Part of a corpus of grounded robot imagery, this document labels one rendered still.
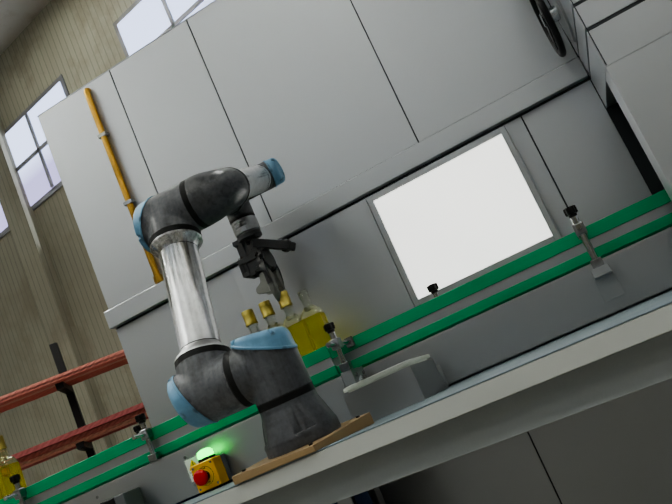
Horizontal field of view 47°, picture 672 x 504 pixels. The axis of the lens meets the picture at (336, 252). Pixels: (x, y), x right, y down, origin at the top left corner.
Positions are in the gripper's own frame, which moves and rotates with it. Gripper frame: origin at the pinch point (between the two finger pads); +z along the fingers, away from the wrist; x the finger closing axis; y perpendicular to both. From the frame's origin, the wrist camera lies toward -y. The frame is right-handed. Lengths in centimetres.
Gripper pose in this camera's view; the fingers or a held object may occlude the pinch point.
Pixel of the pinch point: (282, 295)
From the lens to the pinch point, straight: 213.4
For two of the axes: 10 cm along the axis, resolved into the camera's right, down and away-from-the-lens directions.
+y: -8.6, 4.4, 2.6
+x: -3.2, -0.7, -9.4
